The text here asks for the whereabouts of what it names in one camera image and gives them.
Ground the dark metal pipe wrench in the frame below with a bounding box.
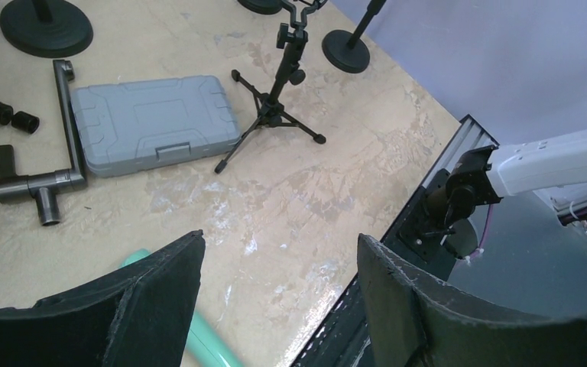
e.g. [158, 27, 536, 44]
[0, 59, 87, 226]

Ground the black round-base stand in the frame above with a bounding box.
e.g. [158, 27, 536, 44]
[238, 0, 282, 15]
[0, 0, 94, 58]

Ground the grey plastic case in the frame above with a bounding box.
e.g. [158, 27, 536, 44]
[71, 75, 242, 177]

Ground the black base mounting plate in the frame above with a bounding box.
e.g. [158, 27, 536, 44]
[288, 167, 477, 367]

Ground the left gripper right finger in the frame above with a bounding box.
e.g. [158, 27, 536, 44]
[357, 234, 587, 366]

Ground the aluminium rail frame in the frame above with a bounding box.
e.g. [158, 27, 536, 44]
[420, 114, 499, 189]

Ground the black tripod shock mount stand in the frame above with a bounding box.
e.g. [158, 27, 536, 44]
[214, 1, 326, 174]

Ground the mint green microphone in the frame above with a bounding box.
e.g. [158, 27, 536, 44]
[118, 248, 246, 367]

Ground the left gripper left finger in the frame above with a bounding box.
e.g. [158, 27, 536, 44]
[0, 230, 206, 366]

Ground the small black cylinder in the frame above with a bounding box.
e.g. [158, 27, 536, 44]
[0, 102, 40, 134]

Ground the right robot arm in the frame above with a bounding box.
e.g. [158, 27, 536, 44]
[424, 129, 587, 235]

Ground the black shock-mount stand, right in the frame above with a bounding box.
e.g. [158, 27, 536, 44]
[321, 0, 386, 74]

